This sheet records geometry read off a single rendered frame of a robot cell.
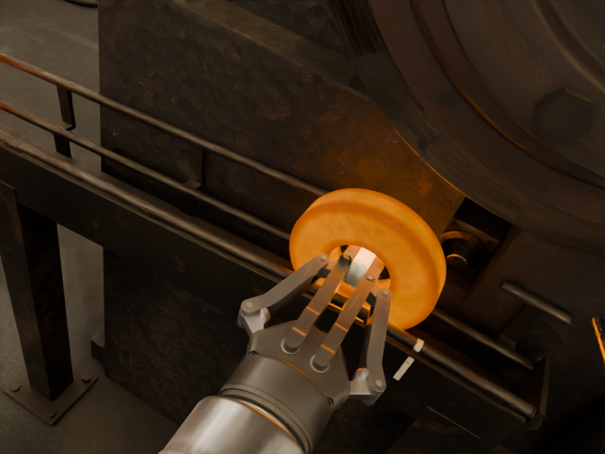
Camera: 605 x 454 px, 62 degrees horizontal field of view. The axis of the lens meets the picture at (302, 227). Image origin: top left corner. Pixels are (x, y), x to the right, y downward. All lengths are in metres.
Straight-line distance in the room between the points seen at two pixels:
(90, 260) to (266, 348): 1.09
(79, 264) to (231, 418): 1.14
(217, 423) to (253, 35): 0.37
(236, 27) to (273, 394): 0.36
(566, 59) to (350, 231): 0.26
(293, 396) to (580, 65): 0.24
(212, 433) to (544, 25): 0.27
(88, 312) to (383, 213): 1.00
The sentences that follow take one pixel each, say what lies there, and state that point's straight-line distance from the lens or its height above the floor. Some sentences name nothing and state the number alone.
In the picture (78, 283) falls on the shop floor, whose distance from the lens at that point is 1.39.
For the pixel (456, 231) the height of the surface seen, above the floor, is 0.76.
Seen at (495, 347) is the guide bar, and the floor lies 0.70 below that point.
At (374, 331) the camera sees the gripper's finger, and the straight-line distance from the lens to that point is 0.41.
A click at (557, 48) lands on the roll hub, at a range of 0.25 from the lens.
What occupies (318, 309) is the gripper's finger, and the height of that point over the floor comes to 0.77.
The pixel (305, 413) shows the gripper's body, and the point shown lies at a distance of 0.34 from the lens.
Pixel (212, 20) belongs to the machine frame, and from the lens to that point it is 0.55.
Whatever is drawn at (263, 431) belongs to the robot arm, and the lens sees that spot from 0.32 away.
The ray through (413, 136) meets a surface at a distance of 0.37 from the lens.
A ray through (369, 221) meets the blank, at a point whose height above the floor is 0.81.
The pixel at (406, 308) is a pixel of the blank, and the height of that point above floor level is 0.74.
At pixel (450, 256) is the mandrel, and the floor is 0.74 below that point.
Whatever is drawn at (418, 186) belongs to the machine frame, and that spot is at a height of 0.81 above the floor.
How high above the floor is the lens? 1.08
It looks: 42 degrees down
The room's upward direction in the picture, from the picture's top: 20 degrees clockwise
